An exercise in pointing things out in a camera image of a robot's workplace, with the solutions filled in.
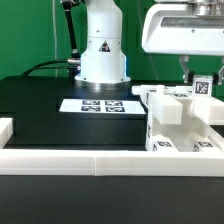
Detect white fence frame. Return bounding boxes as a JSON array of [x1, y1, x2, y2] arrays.
[[0, 118, 224, 177]]

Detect white short tagged block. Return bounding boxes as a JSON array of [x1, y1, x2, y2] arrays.
[[152, 135, 177, 152]]

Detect black cable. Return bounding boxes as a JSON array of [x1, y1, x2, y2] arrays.
[[21, 59, 81, 78]]

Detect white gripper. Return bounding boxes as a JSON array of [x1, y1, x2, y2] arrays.
[[142, 3, 224, 85]]

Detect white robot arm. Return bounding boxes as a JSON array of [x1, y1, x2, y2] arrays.
[[75, 0, 224, 89]]

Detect white chair seat part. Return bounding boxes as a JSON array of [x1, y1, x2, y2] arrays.
[[145, 93, 221, 152]]

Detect white tagged flat board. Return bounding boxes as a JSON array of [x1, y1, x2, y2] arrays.
[[59, 99, 145, 115]]

